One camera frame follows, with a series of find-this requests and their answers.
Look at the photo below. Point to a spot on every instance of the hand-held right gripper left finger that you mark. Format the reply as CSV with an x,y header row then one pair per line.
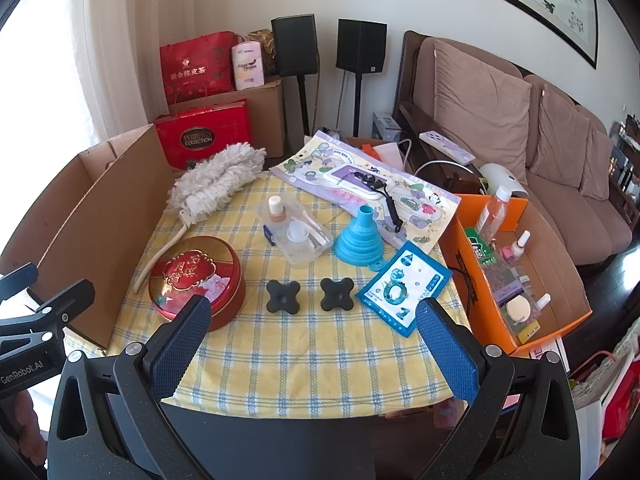
x,y
182,350

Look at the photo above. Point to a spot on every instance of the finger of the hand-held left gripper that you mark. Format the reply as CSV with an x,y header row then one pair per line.
x,y
20,280
65,300

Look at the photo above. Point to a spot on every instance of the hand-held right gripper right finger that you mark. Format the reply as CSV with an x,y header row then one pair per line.
x,y
445,355

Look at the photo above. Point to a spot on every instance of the blue printed packet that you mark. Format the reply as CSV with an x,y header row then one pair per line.
x,y
400,290

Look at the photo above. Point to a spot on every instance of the round red floral tin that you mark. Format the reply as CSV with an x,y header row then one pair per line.
x,y
195,270

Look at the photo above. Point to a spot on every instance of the large brown cardboard box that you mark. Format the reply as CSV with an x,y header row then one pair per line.
x,y
100,220

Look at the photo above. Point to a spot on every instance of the black cross-shaped pad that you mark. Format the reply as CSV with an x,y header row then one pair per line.
x,y
337,295
284,296

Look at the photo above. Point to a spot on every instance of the blue silicone funnel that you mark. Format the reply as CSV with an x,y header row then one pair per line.
x,y
357,240

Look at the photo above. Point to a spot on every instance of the clear plastic bag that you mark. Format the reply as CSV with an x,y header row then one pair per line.
x,y
305,247

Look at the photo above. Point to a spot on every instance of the small foundation bottle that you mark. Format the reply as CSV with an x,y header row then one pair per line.
x,y
274,210

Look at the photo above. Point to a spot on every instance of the orange cardboard box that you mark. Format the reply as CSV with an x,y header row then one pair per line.
x,y
465,270

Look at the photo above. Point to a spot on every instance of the purple cosmetic sponge packet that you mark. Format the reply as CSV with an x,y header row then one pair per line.
x,y
515,300

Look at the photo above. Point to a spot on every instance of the green toothpaste box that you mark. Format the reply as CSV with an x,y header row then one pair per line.
x,y
482,250

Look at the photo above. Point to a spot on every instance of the small white-capped bottle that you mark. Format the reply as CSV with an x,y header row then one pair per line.
x,y
543,301

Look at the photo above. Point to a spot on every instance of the small pink bottle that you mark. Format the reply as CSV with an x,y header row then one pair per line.
x,y
509,252

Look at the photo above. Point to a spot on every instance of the white-capped nail polish bottle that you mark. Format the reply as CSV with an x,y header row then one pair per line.
x,y
522,242

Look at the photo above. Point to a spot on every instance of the clear plastic bottle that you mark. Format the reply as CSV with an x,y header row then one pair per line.
x,y
492,212

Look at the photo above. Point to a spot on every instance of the white fluffy duster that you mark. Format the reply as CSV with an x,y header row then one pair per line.
x,y
215,180

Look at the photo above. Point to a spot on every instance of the red shopping bag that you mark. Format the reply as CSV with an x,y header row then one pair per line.
x,y
622,400

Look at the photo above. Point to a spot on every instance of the brown sofa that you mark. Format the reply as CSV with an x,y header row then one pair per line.
x,y
560,210

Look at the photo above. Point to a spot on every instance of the white nail lamp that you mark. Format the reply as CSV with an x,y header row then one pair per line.
x,y
505,177

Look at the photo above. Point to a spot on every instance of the white paper bag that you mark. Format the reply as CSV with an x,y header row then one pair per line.
x,y
390,155

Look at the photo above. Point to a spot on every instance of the white purple power strip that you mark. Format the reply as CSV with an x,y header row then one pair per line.
x,y
445,146

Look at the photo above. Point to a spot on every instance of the red gift box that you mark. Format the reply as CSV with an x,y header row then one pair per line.
x,y
205,135

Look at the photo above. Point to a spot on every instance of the illustrated flat package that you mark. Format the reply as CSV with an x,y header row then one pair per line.
x,y
310,170

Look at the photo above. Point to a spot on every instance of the white grey appliance box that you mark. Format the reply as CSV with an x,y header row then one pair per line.
x,y
387,125

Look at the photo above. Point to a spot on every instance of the small brown sofa cushion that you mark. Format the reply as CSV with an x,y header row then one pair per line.
x,y
597,165

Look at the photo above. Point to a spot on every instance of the white curtain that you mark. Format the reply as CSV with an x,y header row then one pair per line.
x,y
125,60

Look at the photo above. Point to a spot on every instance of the large brown sofa cushion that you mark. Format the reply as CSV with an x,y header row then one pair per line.
x,y
475,105

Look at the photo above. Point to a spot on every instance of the medium brown sofa cushion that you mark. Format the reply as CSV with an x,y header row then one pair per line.
x,y
560,130

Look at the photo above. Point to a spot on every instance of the shelf with bottles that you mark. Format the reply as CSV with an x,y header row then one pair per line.
x,y
625,160

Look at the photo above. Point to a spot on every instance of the black speaker stand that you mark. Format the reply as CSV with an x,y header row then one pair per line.
x,y
357,102
303,105

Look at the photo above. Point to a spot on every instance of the red gift bag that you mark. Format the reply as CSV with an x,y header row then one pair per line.
x,y
197,67

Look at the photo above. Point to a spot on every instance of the white tissue pack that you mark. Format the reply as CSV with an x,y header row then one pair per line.
x,y
247,65

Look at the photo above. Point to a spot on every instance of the black speaker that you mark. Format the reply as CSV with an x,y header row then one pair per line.
x,y
294,45
361,45

